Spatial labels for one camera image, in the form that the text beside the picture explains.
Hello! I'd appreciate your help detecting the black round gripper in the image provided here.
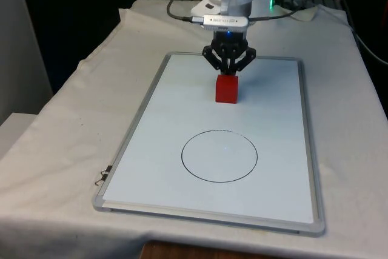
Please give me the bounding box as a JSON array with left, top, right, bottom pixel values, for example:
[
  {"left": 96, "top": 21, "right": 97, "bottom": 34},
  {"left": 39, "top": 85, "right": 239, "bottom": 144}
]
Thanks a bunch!
[{"left": 202, "top": 30, "right": 257, "bottom": 76}]

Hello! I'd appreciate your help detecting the red cube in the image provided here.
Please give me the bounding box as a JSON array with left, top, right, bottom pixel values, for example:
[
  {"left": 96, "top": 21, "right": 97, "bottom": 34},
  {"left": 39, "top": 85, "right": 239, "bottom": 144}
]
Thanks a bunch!
[{"left": 215, "top": 73, "right": 239, "bottom": 104}]

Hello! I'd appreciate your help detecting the black binder clip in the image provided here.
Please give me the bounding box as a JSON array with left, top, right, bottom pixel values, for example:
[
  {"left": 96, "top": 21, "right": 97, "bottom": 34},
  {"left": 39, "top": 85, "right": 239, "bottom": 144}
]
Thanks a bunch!
[{"left": 94, "top": 165, "right": 113, "bottom": 186}]

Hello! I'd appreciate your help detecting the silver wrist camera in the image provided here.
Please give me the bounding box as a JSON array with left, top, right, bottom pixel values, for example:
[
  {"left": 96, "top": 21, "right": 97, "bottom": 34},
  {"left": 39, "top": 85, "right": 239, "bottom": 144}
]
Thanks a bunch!
[{"left": 190, "top": 14, "right": 250, "bottom": 32}]

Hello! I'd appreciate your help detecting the flat whiteboard with silver frame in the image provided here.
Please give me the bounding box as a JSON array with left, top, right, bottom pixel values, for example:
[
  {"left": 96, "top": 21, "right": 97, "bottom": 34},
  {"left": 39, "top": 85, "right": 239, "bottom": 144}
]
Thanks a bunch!
[{"left": 92, "top": 51, "right": 326, "bottom": 237}]

